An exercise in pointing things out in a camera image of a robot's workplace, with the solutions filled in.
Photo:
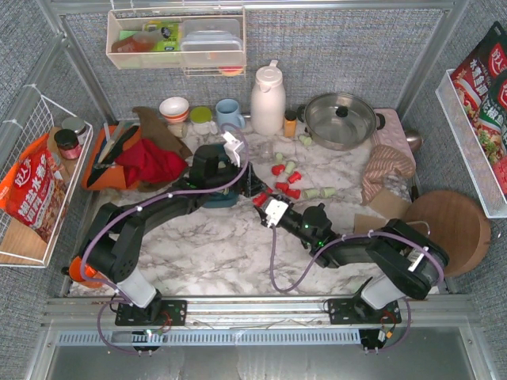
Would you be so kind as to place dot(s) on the steel ladle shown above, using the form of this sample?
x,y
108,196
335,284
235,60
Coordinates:
x,y
414,140

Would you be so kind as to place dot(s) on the black knife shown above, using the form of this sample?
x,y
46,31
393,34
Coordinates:
x,y
117,148

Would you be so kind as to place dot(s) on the brown cardboard square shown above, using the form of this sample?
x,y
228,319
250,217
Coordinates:
x,y
364,223
389,205

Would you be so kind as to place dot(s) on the white orange striped bowl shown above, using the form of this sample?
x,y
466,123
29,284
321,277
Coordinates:
x,y
174,109

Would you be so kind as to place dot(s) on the right white mesh basket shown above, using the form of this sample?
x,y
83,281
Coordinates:
x,y
486,185

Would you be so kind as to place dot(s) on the green snack packet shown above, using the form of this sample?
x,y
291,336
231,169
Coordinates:
x,y
170,35

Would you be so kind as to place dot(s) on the brown cloth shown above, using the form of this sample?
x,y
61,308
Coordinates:
x,y
154,129

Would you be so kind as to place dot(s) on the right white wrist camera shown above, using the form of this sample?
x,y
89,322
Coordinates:
x,y
274,211

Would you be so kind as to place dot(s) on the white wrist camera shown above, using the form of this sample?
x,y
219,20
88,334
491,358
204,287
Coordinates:
x,y
274,211
232,148

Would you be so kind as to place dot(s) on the red cloth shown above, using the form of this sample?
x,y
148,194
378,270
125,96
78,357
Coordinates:
x,y
146,162

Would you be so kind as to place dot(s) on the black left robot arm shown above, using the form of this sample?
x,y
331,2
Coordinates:
x,y
113,242

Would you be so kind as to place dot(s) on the white wall basket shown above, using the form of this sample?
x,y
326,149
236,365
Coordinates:
x,y
124,22

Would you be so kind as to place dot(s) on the green lid white cup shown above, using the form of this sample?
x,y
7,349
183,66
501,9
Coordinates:
x,y
202,121

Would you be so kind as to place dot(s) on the teal storage basket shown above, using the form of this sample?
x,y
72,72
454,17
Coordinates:
x,y
222,202

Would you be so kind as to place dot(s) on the clear glass tumbler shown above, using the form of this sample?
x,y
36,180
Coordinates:
x,y
267,150

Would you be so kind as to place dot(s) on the striped pink cloth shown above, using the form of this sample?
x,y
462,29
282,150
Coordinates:
x,y
384,160

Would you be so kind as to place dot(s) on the orange cup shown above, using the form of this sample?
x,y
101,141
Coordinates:
x,y
76,275

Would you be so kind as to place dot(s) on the white thermos jug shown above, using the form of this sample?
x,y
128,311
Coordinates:
x,y
268,100

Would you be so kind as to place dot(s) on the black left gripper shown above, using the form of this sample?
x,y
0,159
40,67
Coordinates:
x,y
245,181

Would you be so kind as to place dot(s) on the aluminium front rail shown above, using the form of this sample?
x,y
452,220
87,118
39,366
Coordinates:
x,y
269,312

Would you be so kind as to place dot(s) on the red coffee capsule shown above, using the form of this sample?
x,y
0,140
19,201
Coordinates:
x,y
293,193
277,169
260,200
295,176

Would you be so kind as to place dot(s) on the dark lid jar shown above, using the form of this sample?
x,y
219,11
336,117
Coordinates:
x,y
67,143

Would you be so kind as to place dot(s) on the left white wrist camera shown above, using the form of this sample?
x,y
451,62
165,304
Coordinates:
x,y
232,148

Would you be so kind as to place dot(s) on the clear plastic food container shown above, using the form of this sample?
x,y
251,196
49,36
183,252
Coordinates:
x,y
211,42

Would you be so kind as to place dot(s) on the round wooden cutting board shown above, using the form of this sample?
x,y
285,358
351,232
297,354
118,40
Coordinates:
x,y
457,224

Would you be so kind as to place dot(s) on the pink egg tray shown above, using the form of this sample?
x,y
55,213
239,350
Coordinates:
x,y
392,134

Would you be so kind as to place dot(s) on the light blue mug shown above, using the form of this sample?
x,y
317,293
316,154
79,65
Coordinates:
x,y
228,111

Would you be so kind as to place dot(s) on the steel pot with lid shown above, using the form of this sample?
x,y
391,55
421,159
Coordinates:
x,y
340,121

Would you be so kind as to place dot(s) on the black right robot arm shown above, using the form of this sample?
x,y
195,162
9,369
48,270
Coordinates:
x,y
411,264

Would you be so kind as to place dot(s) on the orange spice bottle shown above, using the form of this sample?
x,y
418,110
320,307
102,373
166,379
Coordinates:
x,y
290,122

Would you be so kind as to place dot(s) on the orange tray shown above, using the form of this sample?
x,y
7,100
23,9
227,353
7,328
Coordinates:
x,y
108,175

